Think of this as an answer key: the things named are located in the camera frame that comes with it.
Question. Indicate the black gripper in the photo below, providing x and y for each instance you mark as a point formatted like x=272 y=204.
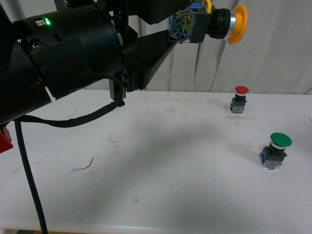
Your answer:
x=142 y=56

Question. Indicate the yellow push button switch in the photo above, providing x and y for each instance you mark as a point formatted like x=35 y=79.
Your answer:
x=201 y=18

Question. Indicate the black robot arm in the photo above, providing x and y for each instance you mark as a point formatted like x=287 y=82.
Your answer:
x=55 y=54

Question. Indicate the red block at edge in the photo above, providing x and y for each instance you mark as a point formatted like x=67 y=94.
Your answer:
x=5 y=139

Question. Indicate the red push button switch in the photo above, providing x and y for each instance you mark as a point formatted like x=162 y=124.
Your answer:
x=238 y=103

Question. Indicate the curved black wire scrap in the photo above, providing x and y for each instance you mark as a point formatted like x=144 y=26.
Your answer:
x=85 y=167

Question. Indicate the green push button switch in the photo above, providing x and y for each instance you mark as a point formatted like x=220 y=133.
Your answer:
x=272 y=156

